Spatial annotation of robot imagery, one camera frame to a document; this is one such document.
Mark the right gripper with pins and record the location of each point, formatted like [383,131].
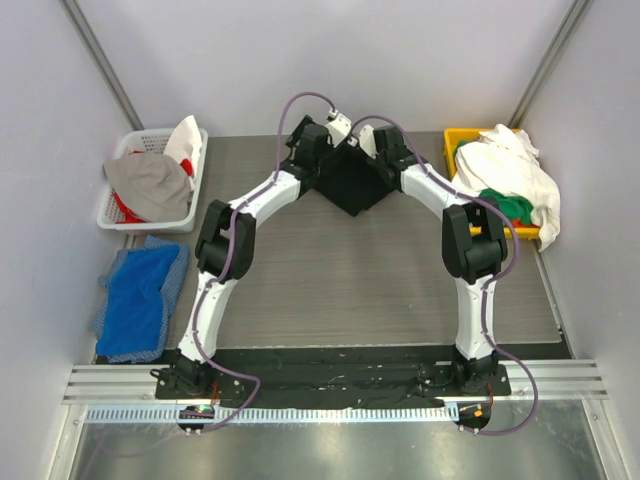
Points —
[368,170]

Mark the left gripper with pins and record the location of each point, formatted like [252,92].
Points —
[331,167]

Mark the black t shirt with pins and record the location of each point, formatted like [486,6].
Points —
[349,182]

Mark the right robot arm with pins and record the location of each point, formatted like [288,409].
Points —
[473,247]

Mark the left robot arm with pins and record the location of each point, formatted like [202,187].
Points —
[226,243]

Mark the yellow plastic bin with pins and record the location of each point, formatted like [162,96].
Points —
[454,138]

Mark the white t shirt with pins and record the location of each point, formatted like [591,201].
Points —
[506,161]

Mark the white and red garment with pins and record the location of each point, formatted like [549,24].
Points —
[184,147]

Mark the green t shirt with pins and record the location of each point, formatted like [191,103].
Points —
[516,208]

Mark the white plastic laundry basket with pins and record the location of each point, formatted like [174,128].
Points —
[109,216]

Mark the beige grey shirt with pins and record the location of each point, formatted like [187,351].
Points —
[153,186]

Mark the blue checkered shirt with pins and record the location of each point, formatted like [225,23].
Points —
[170,293]

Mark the solid blue shirt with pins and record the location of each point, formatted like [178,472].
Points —
[135,309]

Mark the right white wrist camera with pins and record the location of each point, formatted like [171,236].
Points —
[364,140]

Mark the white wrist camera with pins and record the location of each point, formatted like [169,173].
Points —
[339,127]
[364,140]

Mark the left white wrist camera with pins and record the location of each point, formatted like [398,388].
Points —
[339,127]

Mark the right corner aluminium post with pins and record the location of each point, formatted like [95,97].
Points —
[568,26]

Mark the corner aluminium post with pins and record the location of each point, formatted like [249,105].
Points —
[90,41]
[568,26]

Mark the left corner aluminium post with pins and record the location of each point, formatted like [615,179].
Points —
[90,41]

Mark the aluminium rail frame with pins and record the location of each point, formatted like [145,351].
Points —
[133,384]

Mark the white slotted cable duct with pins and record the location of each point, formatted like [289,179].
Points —
[201,414]

